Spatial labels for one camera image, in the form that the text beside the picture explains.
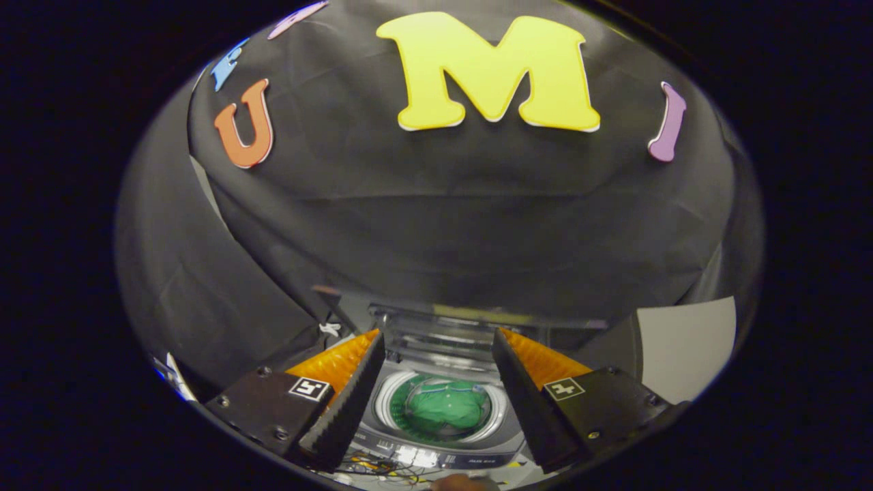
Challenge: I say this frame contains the dark washing machine lid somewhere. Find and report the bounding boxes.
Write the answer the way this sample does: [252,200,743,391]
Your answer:
[368,303,611,374]

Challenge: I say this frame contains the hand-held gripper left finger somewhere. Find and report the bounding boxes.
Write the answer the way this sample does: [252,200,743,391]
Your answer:
[205,329,386,473]

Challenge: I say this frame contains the tangle of floor cables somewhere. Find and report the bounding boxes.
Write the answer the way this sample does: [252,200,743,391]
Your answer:
[338,450,439,487]

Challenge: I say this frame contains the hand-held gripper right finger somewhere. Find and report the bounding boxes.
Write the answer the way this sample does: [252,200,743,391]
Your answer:
[491,327,683,475]

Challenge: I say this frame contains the black backdrop cloth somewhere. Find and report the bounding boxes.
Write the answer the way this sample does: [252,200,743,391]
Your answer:
[113,0,765,403]

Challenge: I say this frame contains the grey washing machine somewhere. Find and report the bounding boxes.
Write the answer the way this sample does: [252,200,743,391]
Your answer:
[344,348,534,471]

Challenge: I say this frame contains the white and blue object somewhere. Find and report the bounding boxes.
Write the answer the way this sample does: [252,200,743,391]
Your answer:
[151,351,198,403]

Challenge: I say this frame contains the green polo shirt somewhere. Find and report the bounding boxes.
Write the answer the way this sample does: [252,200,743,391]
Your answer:
[390,378,493,443]

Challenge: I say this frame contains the beige cabinet with dark top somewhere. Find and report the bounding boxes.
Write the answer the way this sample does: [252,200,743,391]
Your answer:
[617,297,739,404]

